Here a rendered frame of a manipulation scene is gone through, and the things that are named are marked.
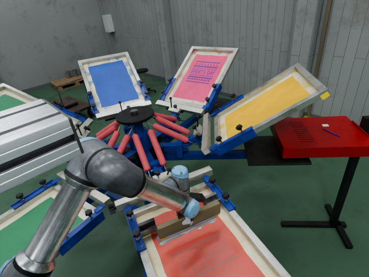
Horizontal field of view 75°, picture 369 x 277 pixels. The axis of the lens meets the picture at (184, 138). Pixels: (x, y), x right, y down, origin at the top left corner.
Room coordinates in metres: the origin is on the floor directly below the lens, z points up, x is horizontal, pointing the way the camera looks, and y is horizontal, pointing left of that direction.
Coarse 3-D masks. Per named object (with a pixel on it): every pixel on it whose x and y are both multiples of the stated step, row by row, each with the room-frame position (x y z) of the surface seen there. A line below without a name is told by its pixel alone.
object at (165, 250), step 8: (160, 216) 1.04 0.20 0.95; (168, 216) 1.03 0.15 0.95; (176, 216) 1.02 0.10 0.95; (176, 240) 0.86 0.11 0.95; (184, 240) 0.85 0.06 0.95; (192, 240) 0.84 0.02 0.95; (160, 248) 0.82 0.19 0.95; (168, 248) 0.81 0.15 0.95; (176, 248) 0.81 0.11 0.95; (160, 256) 0.77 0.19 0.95; (168, 256) 0.77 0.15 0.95; (168, 264) 0.72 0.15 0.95; (168, 272) 0.68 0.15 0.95; (176, 272) 0.68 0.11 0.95
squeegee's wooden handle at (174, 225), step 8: (200, 208) 0.90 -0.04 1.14; (208, 208) 0.89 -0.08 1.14; (216, 208) 0.91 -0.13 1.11; (200, 216) 0.87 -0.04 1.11; (208, 216) 0.89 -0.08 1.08; (160, 224) 0.82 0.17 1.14; (168, 224) 0.82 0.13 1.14; (176, 224) 0.83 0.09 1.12; (160, 232) 0.79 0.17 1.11; (168, 232) 0.81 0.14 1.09
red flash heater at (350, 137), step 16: (272, 128) 1.74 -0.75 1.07; (288, 128) 1.65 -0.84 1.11; (304, 128) 1.63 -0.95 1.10; (320, 128) 1.60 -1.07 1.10; (336, 128) 1.57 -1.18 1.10; (352, 128) 1.55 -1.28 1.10; (288, 144) 1.43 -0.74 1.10; (304, 144) 1.41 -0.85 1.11; (320, 144) 1.39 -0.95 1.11; (336, 144) 1.37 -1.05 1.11; (352, 144) 1.35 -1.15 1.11; (368, 144) 1.33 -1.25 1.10
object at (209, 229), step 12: (204, 228) 0.91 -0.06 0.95; (216, 228) 0.91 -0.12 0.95; (228, 240) 0.82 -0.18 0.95; (240, 252) 0.74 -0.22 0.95; (240, 264) 0.68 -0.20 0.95; (252, 264) 0.67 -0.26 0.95; (228, 276) 0.63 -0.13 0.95; (240, 276) 0.62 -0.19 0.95; (252, 276) 0.62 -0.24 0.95; (264, 276) 0.61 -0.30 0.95
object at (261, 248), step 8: (200, 184) 1.24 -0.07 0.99; (144, 208) 1.08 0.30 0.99; (152, 208) 1.09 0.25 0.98; (224, 208) 1.03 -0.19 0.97; (136, 216) 1.05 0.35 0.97; (232, 216) 0.95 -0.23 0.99; (240, 224) 0.89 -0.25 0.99; (248, 232) 0.83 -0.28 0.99; (248, 240) 0.81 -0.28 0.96; (256, 240) 0.78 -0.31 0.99; (256, 248) 0.74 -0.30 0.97; (264, 248) 0.73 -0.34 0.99; (144, 256) 0.76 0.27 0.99; (264, 256) 0.69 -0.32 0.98; (272, 256) 0.68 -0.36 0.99; (144, 264) 0.71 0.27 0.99; (272, 264) 0.64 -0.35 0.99; (280, 264) 0.64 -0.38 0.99; (152, 272) 0.67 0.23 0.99; (280, 272) 0.60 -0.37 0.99
